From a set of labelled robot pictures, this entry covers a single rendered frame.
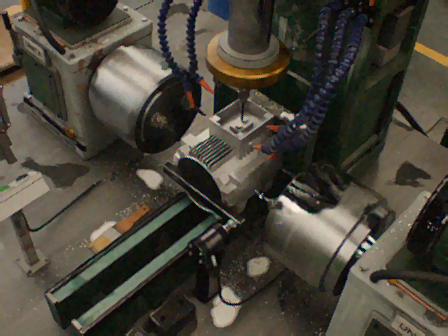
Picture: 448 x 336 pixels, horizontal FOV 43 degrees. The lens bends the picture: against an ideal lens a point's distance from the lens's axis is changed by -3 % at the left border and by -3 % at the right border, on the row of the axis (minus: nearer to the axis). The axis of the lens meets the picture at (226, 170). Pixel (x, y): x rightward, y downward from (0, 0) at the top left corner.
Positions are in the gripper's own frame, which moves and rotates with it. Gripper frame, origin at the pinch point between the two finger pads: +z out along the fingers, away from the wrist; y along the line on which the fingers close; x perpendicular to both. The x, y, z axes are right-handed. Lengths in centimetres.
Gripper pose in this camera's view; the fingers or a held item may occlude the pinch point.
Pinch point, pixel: (5, 149)
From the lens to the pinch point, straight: 137.8
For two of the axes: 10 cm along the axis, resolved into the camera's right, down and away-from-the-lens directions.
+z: 3.9, 8.6, 3.4
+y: 6.9, -5.1, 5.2
